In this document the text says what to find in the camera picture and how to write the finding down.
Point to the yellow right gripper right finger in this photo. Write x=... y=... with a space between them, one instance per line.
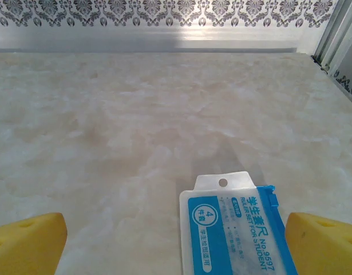
x=324 y=246

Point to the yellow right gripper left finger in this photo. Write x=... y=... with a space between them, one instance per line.
x=27 y=243

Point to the blue white ruler set pouch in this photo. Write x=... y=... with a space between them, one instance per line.
x=235 y=229

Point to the aluminium back strip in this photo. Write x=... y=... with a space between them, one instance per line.
x=107 y=40

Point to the aluminium frame post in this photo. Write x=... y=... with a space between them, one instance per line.
x=336 y=28

